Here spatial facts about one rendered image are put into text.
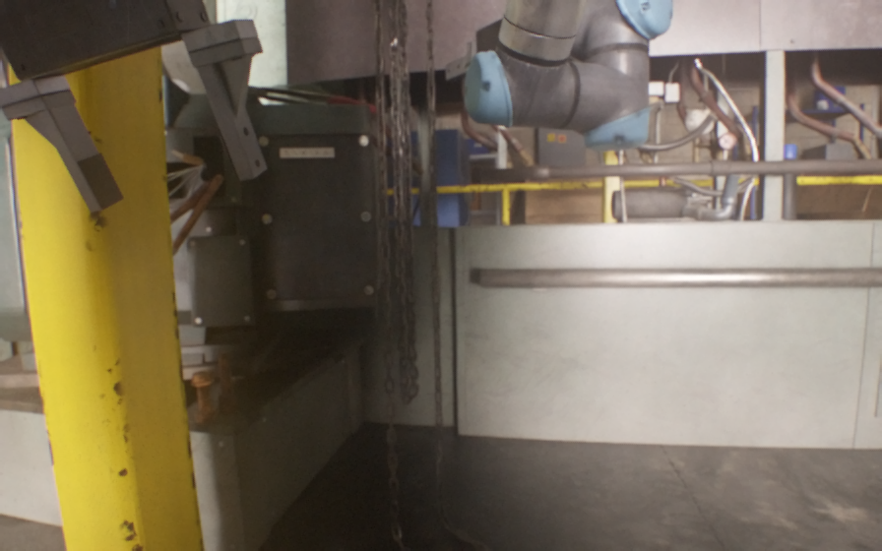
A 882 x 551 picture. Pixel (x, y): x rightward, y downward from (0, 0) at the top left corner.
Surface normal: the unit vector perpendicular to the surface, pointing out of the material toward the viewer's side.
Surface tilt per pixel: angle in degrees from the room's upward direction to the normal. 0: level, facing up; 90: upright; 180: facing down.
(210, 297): 90
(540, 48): 131
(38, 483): 90
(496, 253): 90
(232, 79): 113
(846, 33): 90
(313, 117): 45
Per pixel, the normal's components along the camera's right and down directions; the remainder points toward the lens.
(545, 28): -0.04, 0.73
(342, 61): -0.18, 0.11
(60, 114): 0.98, -0.14
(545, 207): -0.23, -0.17
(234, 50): -0.05, 0.49
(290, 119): 0.10, -0.63
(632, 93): 0.26, 0.10
